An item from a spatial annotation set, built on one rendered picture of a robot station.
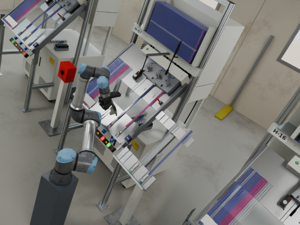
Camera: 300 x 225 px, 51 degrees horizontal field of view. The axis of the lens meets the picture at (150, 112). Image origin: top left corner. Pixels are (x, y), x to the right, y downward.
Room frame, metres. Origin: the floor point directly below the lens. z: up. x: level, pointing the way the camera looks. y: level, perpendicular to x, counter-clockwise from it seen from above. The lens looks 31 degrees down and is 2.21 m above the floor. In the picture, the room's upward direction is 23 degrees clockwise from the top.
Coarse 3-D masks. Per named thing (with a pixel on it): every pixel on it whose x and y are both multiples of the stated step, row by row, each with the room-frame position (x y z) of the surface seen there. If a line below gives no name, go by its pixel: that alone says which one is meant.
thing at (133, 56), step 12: (132, 48) 2.64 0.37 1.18; (132, 60) 2.53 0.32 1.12; (144, 60) 2.53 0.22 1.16; (132, 72) 2.43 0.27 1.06; (132, 84) 2.33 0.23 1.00; (144, 84) 2.33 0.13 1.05; (144, 96) 2.23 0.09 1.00; (156, 96) 2.23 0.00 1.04; (168, 96) 2.23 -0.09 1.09; (156, 108) 2.14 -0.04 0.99
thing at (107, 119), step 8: (96, 104) 2.18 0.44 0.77; (104, 112) 2.12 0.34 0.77; (120, 112) 2.12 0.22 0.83; (104, 120) 2.07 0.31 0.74; (112, 120) 2.07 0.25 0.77; (120, 120) 2.06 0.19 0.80; (128, 120) 2.06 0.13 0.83; (112, 128) 2.01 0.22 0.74; (120, 128) 2.01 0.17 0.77; (128, 128) 2.01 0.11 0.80; (136, 128) 2.01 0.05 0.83; (120, 136) 1.95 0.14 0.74
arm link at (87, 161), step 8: (88, 112) 1.92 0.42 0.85; (96, 112) 1.96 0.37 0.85; (88, 120) 1.86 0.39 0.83; (96, 120) 1.90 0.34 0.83; (88, 128) 1.80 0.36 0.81; (96, 128) 1.89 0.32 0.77; (88, 136) 1.74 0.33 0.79; (88, 144) 1.67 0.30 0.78; (80, 152) 1.59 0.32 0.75; (88, 152) 1.60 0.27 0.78; (80, 160) 1.51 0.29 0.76; (88, 160) 1.54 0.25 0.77; (96, 160) 1.57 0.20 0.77; (80, 168) 1.49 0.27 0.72; (88, 168) 1.51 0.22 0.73
